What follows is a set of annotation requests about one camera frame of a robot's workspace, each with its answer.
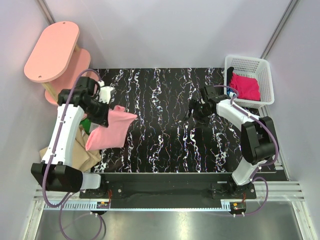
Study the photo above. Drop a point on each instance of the beige folded t shirt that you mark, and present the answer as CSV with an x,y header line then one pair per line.
x,y
81,159

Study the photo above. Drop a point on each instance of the black garment in basket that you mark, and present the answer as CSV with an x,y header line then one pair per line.
x,y
229,75

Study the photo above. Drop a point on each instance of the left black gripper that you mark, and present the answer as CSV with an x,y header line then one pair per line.
x,y
103,119

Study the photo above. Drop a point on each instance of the green folded t shirt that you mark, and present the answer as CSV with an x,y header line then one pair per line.
x,y
86,125

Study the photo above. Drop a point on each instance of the white plastic laundry basket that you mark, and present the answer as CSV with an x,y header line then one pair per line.
x,y
254,68

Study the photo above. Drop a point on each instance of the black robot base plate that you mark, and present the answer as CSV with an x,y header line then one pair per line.
x,y
212,185

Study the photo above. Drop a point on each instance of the magenta t shirt in basket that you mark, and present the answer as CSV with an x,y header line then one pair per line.
x,y
248,88

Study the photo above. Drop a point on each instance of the blue garment in basket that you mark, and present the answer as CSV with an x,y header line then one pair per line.
x,y
232,92

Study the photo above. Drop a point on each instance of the pink three-tier shelf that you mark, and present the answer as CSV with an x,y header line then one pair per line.
x,y
57,60

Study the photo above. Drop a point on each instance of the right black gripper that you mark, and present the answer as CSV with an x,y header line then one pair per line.
x,y
194,104

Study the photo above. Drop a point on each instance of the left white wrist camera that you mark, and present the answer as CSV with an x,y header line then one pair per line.
x,y
106,93

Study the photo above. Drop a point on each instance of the pink t shirt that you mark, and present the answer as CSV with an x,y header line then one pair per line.
x,y
113,136

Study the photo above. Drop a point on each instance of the aluminium frame rail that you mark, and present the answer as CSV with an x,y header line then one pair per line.
x,y
274,192

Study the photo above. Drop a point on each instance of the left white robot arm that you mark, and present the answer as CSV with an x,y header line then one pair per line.
x,y
55,171

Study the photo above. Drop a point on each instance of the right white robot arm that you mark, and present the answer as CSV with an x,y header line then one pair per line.
x,y
258,139

